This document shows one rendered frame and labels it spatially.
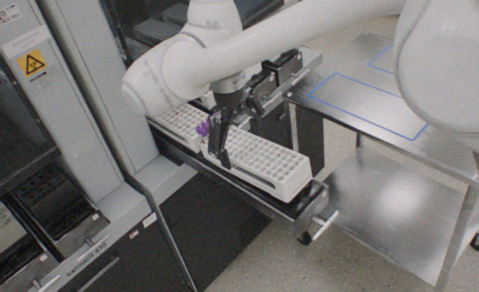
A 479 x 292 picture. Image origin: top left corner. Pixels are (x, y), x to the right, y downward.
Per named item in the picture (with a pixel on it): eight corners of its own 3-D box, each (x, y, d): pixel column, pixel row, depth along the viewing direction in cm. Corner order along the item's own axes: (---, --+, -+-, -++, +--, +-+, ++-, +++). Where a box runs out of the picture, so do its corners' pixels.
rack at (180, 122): (137, 118, 135) (130, 103, 130) (160, 102, 139) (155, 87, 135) (198, 156, 117) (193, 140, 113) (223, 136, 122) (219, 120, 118)
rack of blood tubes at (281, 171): (204, 159, 116) (197, 142, 112) (229, 139, 121) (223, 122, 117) (287, 203, 97) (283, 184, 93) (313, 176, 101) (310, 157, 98)
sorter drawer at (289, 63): (160, 39, 186) (154, 21, 180) (183, 25, 193) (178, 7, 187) (289, 91, 144) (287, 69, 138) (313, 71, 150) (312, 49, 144)
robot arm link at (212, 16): (219, 45, 96) (180, 75, 89) (206, -22, 85) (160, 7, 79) (257, 55, 90) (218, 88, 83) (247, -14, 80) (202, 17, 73)
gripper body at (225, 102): (226, 99, 90) (233, 131, 96) (252, 79, 94) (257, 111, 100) (202, 88, 94) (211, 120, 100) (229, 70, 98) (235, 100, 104)
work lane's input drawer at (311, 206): (132, 133, 140) (123, 112, 134) (164, 110, 147) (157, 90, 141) (311, 250, 98) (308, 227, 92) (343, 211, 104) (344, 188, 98)
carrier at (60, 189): (75, 190, 112) (66, 175, 108) (80, 194, 111) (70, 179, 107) (38, 219, 107) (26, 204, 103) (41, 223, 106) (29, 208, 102)
